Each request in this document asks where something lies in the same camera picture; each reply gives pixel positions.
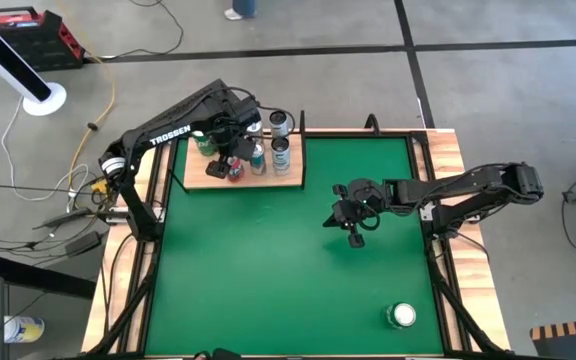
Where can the black aluminium table frame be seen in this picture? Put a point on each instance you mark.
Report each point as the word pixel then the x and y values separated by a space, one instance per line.
pixel 438 300

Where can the person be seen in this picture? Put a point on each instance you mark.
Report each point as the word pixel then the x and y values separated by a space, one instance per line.
pixel 245 6

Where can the black box with striped edge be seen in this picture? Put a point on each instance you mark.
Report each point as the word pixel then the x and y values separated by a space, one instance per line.
pixel 573 345

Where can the wooden shelf with black frame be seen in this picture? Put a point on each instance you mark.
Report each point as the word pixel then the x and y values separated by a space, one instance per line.
pixel 278 181

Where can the white and black floor stand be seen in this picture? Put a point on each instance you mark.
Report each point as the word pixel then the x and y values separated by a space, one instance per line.
pixel 43 100

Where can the red Fanta can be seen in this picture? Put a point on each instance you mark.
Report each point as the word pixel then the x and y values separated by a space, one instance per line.
pixel 235 172

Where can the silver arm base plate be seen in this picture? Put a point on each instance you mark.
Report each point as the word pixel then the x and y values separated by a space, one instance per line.
pixel 425 213
pixel 115 216

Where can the yellow power plug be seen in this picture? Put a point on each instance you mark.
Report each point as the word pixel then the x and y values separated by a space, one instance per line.
pixel 100 185

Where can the green Sprite can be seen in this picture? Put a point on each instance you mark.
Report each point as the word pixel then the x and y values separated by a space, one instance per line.
pixel 203 146
pixel 404 315

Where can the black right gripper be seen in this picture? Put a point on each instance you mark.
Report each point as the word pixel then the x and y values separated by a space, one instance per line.
pixel 365 197

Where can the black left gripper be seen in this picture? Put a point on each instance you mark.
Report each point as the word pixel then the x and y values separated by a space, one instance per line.
pixel 233 125

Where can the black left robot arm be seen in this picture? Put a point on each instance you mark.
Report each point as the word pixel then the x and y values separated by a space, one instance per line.
pixel 168 135

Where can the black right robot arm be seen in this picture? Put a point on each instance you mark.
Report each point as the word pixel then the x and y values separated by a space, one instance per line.
pixel 468 187

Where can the blue Red Bull can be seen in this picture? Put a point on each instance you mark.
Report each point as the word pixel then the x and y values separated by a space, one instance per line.
pixel 254 128
pixel 258 162

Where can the green table mat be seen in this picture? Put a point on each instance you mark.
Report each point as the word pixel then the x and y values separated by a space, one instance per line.
pixel 268 280

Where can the tall white Celsius can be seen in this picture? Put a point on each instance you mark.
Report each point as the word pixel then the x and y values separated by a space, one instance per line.
pixel 279 125
pixel 281 160

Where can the red and black toolbox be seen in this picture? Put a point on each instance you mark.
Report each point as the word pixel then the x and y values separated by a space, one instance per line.
pixel 43 47

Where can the white and yellow wipes canister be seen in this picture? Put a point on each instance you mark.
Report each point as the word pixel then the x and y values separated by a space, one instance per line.
pixel 24 329

